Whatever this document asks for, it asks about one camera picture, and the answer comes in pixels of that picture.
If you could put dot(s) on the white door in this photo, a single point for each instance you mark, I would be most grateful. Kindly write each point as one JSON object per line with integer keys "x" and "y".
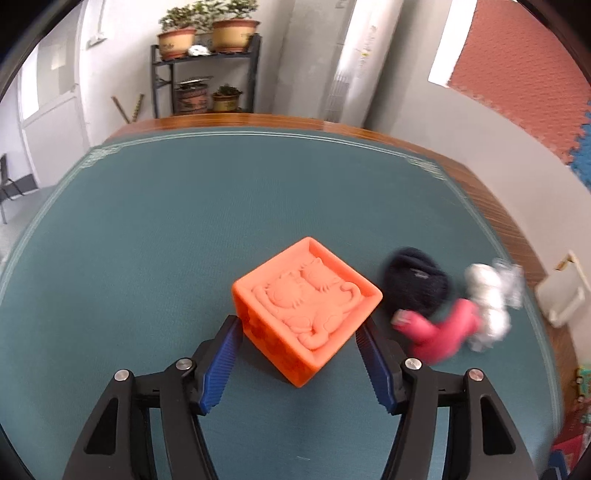
{"x": 51, "y": 106}

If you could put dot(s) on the dark brown patterned pot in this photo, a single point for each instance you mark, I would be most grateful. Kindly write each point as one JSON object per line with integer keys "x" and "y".
{"x": 191, "y": 99}

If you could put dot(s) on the pink sock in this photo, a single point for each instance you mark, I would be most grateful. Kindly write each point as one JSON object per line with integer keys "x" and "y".
{"x": 443, "y": 332}

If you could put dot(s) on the green table mat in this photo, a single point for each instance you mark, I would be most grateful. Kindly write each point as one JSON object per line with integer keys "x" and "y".
{"x": 184, "y": 230}

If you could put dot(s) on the bushy plant in tan pot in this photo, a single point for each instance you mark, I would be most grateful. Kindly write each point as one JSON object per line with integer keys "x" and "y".
{"x": 233, "y": 34}

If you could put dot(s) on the small-leaved plant in tan pot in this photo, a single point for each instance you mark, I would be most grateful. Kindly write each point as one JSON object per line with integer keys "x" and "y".
{"x": 178, "y": 41}

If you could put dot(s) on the dark folding chair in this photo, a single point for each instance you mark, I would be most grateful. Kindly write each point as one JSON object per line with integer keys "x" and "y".
{"x": 18, "y": 184}

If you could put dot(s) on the white standing air conditioner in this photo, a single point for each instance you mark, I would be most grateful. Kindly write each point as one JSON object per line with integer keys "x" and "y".
{"x": 360, "y": 69}

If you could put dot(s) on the small succulent pot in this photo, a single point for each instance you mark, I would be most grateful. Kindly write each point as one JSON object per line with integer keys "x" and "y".
{"x": 226, "y": 100}

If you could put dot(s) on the blue foam mat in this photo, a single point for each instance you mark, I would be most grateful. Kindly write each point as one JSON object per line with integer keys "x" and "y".
{"x": 584, "y": 161}

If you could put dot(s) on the red foam mat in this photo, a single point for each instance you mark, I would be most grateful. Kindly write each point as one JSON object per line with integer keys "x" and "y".
{"x": 521, "y": 69}

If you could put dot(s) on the wooden sticks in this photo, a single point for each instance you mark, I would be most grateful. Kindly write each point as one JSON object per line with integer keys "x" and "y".
{"x": 122, "y": 110}

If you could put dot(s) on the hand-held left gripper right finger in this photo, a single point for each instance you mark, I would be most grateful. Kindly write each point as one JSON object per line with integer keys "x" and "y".
{"x": 378, "y": 369}

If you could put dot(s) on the small white grey sock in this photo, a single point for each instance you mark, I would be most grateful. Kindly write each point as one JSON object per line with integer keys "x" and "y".
{"x": 489, "y": 295}

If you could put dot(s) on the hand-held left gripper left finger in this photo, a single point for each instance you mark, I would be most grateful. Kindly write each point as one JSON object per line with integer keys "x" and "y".
{"x": 217, "y": 369}

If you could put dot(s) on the dark orange rubber cube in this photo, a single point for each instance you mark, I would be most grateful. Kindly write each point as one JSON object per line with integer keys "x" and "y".
{"x": 304, "y": 295}

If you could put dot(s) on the white wall socket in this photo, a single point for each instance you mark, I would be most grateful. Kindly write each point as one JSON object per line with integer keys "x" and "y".
{"x": 96, "y": 39}

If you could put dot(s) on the navy knitted sock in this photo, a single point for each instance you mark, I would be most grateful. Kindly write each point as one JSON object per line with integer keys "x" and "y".
{"x": 415, "y": 281}

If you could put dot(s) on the red flat object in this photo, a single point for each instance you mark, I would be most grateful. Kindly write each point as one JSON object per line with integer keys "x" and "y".
{"x": 572, "y": 457}

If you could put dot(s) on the black metal plant shelf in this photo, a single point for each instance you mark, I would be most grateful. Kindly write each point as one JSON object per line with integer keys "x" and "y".
{"x": 159, "y": 78}

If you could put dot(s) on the white wall box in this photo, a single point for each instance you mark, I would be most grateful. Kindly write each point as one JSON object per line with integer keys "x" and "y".
{"x": 563, "y": 295}

